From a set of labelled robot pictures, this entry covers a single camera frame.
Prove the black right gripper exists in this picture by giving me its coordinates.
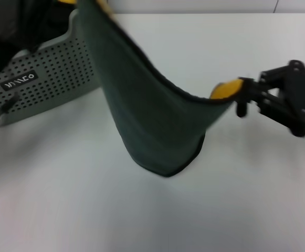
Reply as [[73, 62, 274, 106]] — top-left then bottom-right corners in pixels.
[[235, 60, 305, 138]]

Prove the dark green yellow towel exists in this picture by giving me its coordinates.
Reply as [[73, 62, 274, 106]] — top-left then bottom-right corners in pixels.
[[0, 0, 246, 179]]

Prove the grey perforated storage box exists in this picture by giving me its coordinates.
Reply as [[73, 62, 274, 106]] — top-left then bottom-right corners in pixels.
[[0, 7, 100, 132]]

